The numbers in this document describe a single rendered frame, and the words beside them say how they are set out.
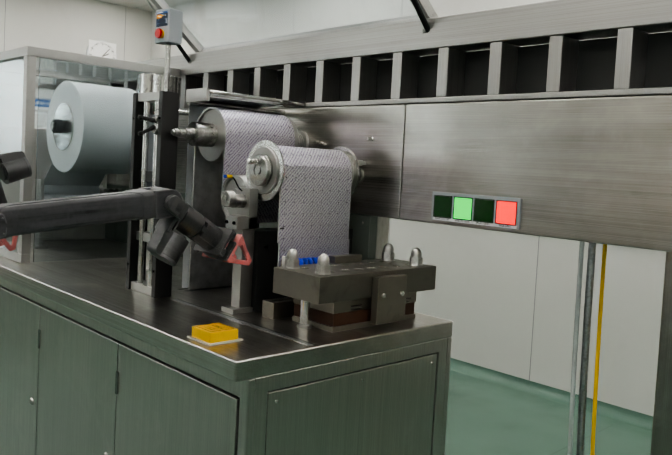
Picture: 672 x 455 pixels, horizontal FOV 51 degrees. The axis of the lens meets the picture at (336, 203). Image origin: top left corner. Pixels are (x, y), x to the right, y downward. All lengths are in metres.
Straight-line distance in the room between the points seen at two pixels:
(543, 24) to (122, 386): 1.28
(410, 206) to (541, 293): 2.58
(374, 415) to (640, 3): 1.03
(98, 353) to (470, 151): 1.05
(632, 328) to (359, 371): 2.68
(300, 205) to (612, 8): 0.82
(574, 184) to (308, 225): 0.63
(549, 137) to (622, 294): 2.57
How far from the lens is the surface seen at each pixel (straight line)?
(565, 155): 1.57
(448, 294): 4.70
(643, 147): 1.50
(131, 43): 7.78
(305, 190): 1.72
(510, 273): 4.41
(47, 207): 1.35
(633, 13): 1.55
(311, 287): 1.54
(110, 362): 1.85
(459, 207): 1.70
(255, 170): 1.71
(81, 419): 2.04
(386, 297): 1.65
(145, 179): 1.97
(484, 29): 1.73
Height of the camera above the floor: 1.27
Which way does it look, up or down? 3 degrees down
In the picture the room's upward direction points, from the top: 3 degrees clockwise
